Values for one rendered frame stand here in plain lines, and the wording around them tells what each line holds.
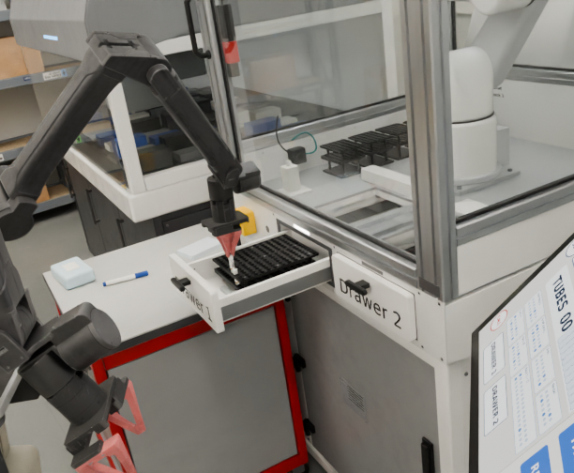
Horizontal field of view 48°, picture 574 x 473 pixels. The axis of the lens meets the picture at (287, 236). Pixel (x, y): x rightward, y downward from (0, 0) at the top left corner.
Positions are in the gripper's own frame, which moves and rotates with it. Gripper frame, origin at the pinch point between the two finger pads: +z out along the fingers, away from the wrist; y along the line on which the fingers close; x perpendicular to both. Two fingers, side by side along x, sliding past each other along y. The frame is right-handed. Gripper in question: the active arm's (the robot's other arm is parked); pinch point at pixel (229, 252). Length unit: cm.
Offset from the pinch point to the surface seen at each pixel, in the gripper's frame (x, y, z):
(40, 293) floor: -238, 31, 100
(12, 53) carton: -381, -1, -24
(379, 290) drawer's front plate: 33.7, -20.5, 3.3
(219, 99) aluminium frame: -44, -21, -29
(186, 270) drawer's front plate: -3.4, 10.6, 2.7
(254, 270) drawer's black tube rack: 3.7, -4.4, 4.8
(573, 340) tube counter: 92, -8, -18
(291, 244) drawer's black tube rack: -3.9, -19.0, 4.5
